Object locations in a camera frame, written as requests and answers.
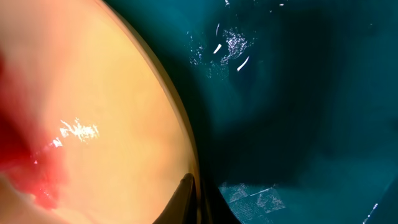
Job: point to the blue plastic serving tray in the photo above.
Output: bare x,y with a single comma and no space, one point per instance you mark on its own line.
293,104

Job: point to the yellow plate back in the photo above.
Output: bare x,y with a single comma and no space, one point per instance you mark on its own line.
92,128

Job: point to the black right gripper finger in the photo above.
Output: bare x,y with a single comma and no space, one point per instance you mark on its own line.
182,207

